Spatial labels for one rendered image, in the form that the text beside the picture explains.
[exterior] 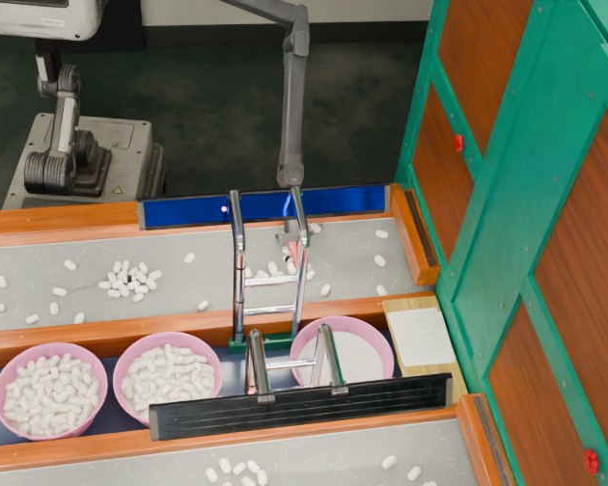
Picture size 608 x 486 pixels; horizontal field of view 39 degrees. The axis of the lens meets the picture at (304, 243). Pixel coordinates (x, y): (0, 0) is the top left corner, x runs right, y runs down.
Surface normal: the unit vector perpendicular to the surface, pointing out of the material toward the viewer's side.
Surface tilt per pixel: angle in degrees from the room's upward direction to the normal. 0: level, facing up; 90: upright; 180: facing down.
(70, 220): 0
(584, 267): 90
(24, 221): 0
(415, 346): 0
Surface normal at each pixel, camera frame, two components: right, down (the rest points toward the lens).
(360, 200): 0.18, 0.29
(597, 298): -0.98, 0.07
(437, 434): 0.07, -0.65
